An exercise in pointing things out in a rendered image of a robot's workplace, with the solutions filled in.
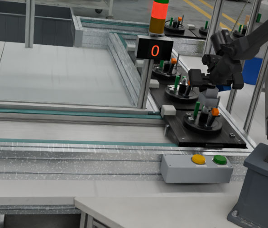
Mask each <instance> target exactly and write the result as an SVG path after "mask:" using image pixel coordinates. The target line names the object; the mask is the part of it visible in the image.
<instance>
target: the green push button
mask: <svg viewBox="0 0 268 228"><path fill-rule="evenodd" d="M213 160H214V161H215V162H216V163H218V164H225V163H226V161H227V159H226V158H225V157H224V156H222V155H215V156H214V158H213Z"/></svg>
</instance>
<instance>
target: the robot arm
mask: <svg viewBox="0 0 268 228"><path fill-rule="evenodd" d="M210 40H211V43H212V46H213V49H214V51H215V53H216V55H213V54H205V55H204V56H203V57H202V60H201V61H202V63H203V65H207V66H208V69H207V73H208V74H207V75H206V76H205V73H201V69H192V68H191V69H190V70H189V71H188V75H189V82H190V86H191V87H199V92H203V91H205V90H207V85H208V83H212V85H216V87H217V88H218V89H219V91H218V92H221V91H227V90H231V84H233V87H232V88H233V89H236V90H241V89H242V88H243V87H244V80H243V76H242V73H241V72H242V71H243V68H242V66H241V61H240V60H251V59H253V58H254V57H255V56H256V55H257V54H258V52H259V50H260V47H261V46H262V45H263V44H265V43H266V42H267V41H268V20H266V21H265V22H264V23H263V24H261V25H260V26H259V27H258V28H256V29H255V30H254V31H253V32H252V33H250V34H249V35H247V36H243V37H240V38H238V39H236V40H234V41H232V40H231V37H230V33H229V31H228V29H223V30H222V31H220V32H217V33H215V34H213V35H211V37H210ZM209 73H210V74H209ZM266 119H267V120H268V116H267V118H266ZM267 140H268V121H267ZM263 161H264V162H267V163H268V154H267V156H266V157H265V158H264V160H263Z"/></svg>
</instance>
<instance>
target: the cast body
mask: <svg viewBox="0 0 268 228"><path fill-rule="evenodd" d="M218 91H219V89H218V88H217V87H216V85H212V83H208V85H207V90H205V91H203V92H200V95H199V100H200V101H201V102H202V104H203V105H204V106H210V107H216V106H217V102H218V98H217V95H218Z"/></svg>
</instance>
